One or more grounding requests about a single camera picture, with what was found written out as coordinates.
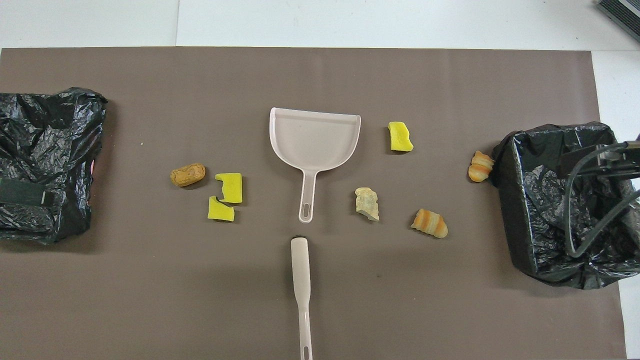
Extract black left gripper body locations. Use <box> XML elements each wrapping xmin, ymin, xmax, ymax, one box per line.
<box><xmin>0</xmin><ymin>177</ymin><xmax>63</xmax><ymax>207</ymax></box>

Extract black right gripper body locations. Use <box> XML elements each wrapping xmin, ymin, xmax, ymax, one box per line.
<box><xmin>559</xmin><ymin>141</ymin><xmax>640</xmax><ymax>177</ymax></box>

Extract striped orange toy croissant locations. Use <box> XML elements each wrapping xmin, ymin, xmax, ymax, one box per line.
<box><xmin>468</xmin><ymin>150</ymin><xmax>495</xmax><ymax>183</ymax></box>
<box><xmin>411</xmin><ymin>208</ymin><xmax>449</xmax><ymax>239</ymax></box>

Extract brown bread roll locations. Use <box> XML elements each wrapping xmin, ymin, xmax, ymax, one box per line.
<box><xmin>170</xmin><ymin>163</ymin><xmax>206</xmax><ymax>188</ymax></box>

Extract small yellow sponge wedge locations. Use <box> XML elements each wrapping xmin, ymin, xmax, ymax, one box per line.
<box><xmin>207</xmin><ymin>195</ymin><xmax>235</xmax><ymax>222</ymax></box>

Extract notched yellow sponge piece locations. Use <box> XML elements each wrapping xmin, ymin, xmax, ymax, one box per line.
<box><xmin>215</xmin><ymin>172</ymin><xmax>243</xmax><ymax>204</ymax></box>

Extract pale foam chunk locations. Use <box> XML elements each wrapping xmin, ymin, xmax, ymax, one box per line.
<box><xmin>355</xmin><ymin>187</ymin><xmax>380</xmax><ymax>222</ymax></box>

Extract beige plastic dustpan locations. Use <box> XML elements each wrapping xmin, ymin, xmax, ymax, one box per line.
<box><xmin>269</xmin><ymin>107</ymin><xmax>362</xmax><ymax>224</ymax></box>

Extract beige brush black bristles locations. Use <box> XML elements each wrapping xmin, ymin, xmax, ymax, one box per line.
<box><xmin>291</xmin><ymin>236</ymin><xmax>314</xmax><ymax>360</ymax></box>

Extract open bin black liner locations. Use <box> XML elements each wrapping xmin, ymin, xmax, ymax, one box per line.
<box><xmin>490</xmin><ymin>121</ymin><xmax>640</xmax><ymax>291</ymax></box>

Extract crumpled black plastic bag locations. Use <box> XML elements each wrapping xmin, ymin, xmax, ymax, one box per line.
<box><xmin>0</xmin><ymin>87</ymin><xmax>108</xmax><ymax>245</ymax></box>

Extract black ribbed device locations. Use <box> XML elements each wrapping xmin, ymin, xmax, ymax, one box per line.
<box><xmin>597</xmin><ymin>0</ymin><xmax>640</xmax><ymax>43</ymax></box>

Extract rounded yellow sponge piece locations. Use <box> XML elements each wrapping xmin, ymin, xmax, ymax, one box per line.
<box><xmin>388</xmin><ymin>121</ymin><xmax>415</xmax><ymax>153</ymax></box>

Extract brown paper table mat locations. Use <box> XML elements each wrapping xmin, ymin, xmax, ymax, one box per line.
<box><xmin>0</xmin><ymin>47</ymin><xmax>628</xmax><ymax>360</ymax></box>

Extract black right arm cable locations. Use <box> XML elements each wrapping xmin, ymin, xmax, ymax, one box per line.
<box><xmin>563</xmin><ymin>142</ymin><xmax>640</xmax><ymax>259</ymax></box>

